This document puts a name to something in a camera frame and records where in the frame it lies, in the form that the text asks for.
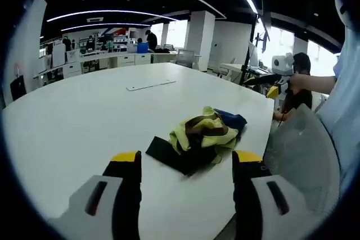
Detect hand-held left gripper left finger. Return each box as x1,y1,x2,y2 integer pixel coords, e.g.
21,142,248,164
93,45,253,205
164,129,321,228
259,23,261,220
48,151,142,240

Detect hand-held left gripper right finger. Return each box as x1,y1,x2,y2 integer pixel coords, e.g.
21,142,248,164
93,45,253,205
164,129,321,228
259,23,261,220
232,150,318,240

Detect yellow blue black garment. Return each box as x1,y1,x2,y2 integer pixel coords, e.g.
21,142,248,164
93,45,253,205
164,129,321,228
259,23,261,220
145,106,248,178

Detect black tripod pole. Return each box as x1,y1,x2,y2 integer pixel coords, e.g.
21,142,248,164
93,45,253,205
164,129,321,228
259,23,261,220
238,15,259,85

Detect white office desk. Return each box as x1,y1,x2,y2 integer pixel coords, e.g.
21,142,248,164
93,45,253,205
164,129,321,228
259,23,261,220
220,62,271,80

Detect grey mesh office chair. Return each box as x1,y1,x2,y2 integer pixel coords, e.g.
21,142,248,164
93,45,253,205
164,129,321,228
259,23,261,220
263,103,341,224

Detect person in light blue shirt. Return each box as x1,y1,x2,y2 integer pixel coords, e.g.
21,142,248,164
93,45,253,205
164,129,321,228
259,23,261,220
314,25,360,196

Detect white square pillar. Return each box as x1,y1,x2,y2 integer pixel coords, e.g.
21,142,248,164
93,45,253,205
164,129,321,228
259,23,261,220
184,11,216,73
5,0,48,103

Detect pale office chair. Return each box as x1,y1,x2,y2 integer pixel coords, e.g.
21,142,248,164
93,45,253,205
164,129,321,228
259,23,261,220
176,49,195,68

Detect white table cover plate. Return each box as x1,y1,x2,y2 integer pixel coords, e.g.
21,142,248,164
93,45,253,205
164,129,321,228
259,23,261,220
125,79,177,92

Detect long white drawer counter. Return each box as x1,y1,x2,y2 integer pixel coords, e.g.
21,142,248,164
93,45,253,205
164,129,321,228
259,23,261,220
39,50,181,80

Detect black cabinet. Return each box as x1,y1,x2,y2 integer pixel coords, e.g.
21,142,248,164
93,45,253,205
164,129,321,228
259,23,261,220
10,75,27,102

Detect long curved ceiling light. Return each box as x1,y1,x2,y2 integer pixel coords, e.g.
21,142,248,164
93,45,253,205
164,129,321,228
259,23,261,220
46,8,178,23

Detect white storage bin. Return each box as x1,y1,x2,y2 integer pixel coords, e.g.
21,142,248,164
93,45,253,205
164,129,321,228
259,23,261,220
66,49,81,63

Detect short curved ceiling light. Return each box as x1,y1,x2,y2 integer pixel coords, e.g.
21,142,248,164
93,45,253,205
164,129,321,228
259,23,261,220
60,22,152,31

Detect white upright panel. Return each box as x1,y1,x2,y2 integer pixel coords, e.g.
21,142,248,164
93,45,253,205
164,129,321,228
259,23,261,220
52,43,66,68

